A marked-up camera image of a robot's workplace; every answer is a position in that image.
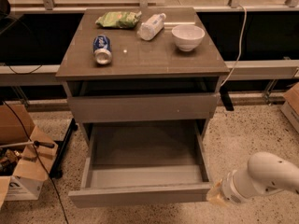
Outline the clear plastic water bottle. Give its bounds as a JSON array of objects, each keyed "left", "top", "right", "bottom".
[{"left": 137, "top": 13, "right": 166, "bottom": 41}]

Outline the white hanging cable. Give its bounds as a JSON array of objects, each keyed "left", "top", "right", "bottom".
[{"left": 219, "top": 4, "right": 248, "bottom": 90}]

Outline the black-handled tool in box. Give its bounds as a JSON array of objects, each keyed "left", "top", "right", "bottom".
[{"left": 0, "top": 141, "right": 55, "bottom": 148}]

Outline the closed grey top drawer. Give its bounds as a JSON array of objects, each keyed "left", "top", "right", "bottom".
[{"left": 67, "top": 93, "right": 220, "bottom": 123}]

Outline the black floor cable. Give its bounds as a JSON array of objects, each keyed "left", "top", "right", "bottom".
[{"left": 1, "top": 100, "right": 70, "bottom": 224}]

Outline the cardboard box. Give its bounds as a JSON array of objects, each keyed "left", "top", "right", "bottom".
[
  {"left": 280, "top": 82, "right": 299, "bottom": 133},
  {"left": 0, "top": 105, "right": 58, "bottom": 206}
]

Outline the white ceramic bowl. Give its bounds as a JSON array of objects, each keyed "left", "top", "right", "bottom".
[{"left": 172, "top": 24, "right": 206, "bottom": 51}]

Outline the blue soda can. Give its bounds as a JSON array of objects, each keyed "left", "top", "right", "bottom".
[{"left": 93, "top": 35, "right": 112, "bottom": 65}]

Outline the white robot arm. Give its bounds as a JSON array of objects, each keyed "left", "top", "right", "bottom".
[{"left": 206, "top": 152, "right": 299, "bottom": 206}]

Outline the cardboard box on right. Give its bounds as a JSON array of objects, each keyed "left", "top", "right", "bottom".
[{"left": 280, "top": 82, "right": 299, "bottom": 133}]

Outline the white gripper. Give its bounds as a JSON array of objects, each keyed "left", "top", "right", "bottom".
[{"left": 206, "top": 170, "right": 248, "bottom": 207}]

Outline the green chip bag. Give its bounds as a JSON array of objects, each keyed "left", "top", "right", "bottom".
[{"left": 95, "top": 11, "right": 142, "bottom": 29}]

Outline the grey drawer cabinet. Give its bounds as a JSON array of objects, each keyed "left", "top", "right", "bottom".
[{"left": 56, "top": 7, "right": 229, "bottom": 139}]

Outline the grey drawer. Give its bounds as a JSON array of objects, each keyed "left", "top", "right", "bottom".
[
  {"left": 67, "top": 93, "right": 220, "bottom": 123},
  {"left": 69, "top": 120, "right": 213, "bottom": 208}
]

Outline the black stand leg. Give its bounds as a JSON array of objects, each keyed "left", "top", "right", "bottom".
[{"left": 50, "top": 119, "right": 78, "bottom": 179}]

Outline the cardboard box on left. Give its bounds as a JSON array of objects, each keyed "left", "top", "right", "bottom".
[{"left": 0, "top": 105, "right": 58, "bottom": 206}]

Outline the black bracket behind cabinet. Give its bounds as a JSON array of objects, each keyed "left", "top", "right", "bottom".
[{"left": 220, "top": 86, "right": 234, "bottom": 111}]

